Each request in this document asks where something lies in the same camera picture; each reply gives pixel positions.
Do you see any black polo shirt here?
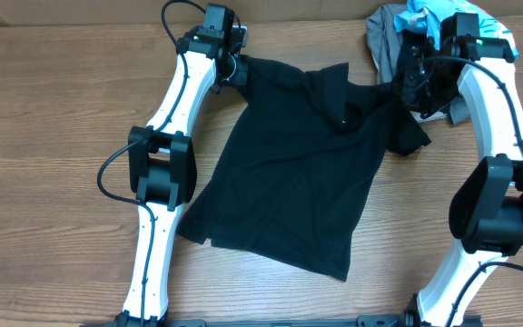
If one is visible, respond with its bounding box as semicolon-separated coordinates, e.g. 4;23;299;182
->
177;58;430;281

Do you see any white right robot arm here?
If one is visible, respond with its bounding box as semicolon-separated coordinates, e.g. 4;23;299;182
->
392;12;523;326

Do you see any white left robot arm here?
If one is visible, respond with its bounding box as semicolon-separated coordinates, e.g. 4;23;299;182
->
113;4;249;326

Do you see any black folded garment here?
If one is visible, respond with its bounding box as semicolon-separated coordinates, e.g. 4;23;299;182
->
397;30;426;74

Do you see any white beige folded garment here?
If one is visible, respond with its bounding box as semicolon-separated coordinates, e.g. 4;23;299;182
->
375;72;453;124

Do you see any grey folded garment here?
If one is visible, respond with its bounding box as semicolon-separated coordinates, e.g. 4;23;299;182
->
366;4;470;124

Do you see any light blue printed shirt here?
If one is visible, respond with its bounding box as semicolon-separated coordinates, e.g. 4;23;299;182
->
394;0;519;59

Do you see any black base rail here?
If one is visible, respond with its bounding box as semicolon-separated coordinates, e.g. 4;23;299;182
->
80;312;483;327

